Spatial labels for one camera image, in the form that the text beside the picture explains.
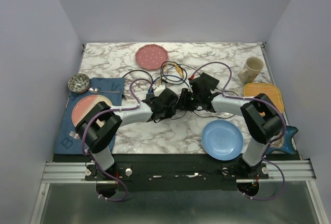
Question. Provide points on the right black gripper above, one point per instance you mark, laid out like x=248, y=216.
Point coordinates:
x=183, y=104

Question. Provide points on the blue plastic plate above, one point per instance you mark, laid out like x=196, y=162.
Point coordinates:
x=222, y=140

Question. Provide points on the pink cream plate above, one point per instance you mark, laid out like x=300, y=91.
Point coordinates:
x=85, y=105

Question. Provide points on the black power adapter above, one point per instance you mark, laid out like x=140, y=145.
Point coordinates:
x=210, y=81

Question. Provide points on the aluminium mounting rail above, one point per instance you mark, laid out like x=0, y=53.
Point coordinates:
x=77, y=172

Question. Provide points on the pink dotted plate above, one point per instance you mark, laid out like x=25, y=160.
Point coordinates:
x=151, y=56

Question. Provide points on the metal fork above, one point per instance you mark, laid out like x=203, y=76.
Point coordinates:
x=74, y=135

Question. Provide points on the cream ceramic mug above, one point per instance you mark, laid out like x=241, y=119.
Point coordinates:
x=252, y=67

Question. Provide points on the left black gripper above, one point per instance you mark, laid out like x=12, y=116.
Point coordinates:
x=168, y=115

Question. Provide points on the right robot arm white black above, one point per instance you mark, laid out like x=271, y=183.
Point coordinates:
x=262, y=118

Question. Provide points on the blue star-shaped dish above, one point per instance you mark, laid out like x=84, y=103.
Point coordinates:
x=285, y=143

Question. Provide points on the yellow woven mat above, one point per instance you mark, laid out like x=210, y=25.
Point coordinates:
x=274, y=94

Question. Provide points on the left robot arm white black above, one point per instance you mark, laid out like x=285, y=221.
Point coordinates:
x=99, y=126

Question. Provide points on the metal spoon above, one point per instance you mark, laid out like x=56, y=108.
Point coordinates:
x=95, y=90

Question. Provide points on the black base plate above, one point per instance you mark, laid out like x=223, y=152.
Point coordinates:
x=166, y=172

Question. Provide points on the patterned small bowl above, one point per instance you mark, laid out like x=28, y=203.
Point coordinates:
x=78, y=83

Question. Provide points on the blue fabric placemat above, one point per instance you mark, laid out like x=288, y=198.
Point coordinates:
x=85, y=94

